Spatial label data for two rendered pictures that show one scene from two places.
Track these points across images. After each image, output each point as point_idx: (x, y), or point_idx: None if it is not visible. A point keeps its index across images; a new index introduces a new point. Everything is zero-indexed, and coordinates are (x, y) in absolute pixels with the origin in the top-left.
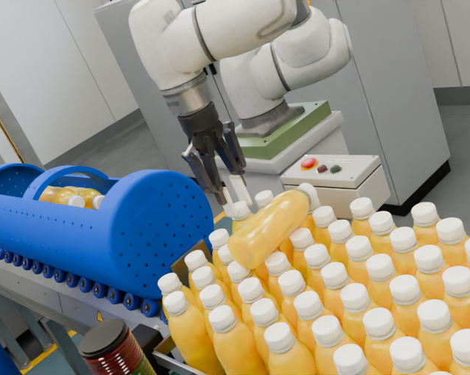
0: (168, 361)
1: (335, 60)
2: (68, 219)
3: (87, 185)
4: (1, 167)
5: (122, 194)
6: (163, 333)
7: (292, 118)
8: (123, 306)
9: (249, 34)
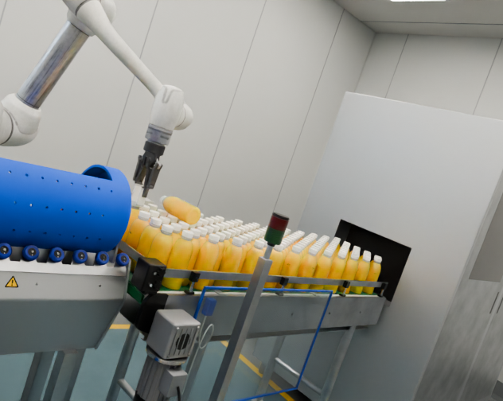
0: (173, 270)
1: (33, 138)
2: (77, 181)
3: None
4: None
5: (124, 175)
6: (111, 274)
7: None
8: (60, 264)
9: (188, 125)
